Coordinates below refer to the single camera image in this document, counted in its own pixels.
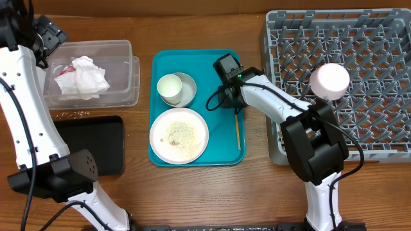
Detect grey dishwasher rack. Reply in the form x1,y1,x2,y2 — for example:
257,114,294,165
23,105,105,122
260,8,410,163

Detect white paper cup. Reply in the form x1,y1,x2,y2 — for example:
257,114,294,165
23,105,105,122
157,74,182,105

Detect clear plastic waste bin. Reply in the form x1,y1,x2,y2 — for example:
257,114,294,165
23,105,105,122
39,40,140,110

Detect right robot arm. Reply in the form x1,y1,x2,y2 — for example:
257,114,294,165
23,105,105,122
213,53,348,230

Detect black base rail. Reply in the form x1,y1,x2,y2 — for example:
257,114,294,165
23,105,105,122
134,222,367,231

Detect grey bowl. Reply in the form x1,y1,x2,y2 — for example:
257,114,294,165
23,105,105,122
161,73,197,107

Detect large white plate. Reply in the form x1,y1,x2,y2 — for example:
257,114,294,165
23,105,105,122
149,108,209,165

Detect teal serving tray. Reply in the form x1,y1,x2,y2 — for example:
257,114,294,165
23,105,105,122
149,49,246,167

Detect black plastic tray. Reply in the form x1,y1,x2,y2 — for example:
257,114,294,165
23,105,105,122
55,115,125,176

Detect white napkin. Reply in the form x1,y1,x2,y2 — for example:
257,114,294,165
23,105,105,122
55,72,100,101
72,56,110,93

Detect scattered rice grains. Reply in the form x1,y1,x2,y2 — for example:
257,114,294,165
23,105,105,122
51,110,90,120

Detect red foil wrapper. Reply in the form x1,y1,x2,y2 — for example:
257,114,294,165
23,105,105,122
60,65,76,76

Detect wooden chopstick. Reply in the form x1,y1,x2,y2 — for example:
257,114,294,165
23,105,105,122
234,114,241,151

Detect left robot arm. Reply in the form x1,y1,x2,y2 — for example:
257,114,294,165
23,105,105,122
1,0,138,230

